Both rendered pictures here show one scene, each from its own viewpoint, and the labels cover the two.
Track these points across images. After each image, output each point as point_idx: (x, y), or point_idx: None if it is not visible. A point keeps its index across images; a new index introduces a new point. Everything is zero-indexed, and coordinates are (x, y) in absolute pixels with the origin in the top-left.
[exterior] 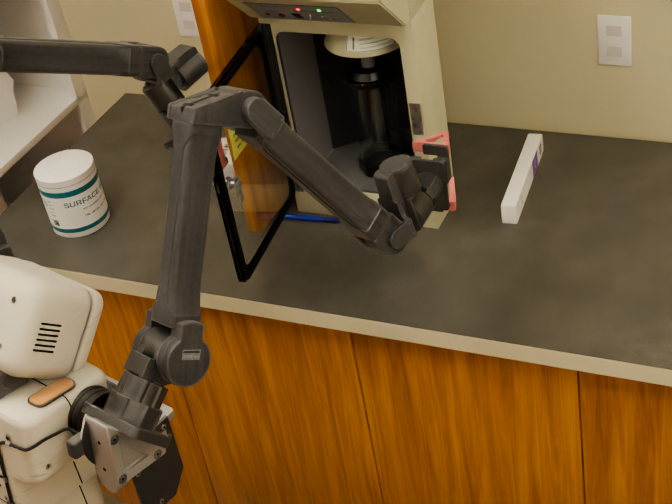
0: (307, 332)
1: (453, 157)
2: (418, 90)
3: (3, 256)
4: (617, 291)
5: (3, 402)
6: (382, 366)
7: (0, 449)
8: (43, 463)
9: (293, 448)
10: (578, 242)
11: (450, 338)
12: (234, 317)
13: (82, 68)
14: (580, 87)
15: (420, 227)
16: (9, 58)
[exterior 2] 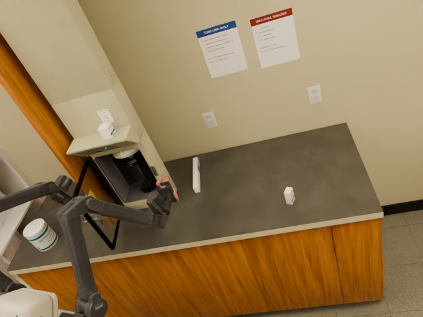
0: (142, 256)
1: (170, 173)
2: (151, 161)
3: (9, 293)
4: (242, 205)
5: None
6: (172, 258)
7: None
8: None
9: (152, 291)
10: (222, 192)
11: (192, 243)
12: (114, 260)
13: (20, 202)
14: (204, 137)
15: (169, 214)
16: None
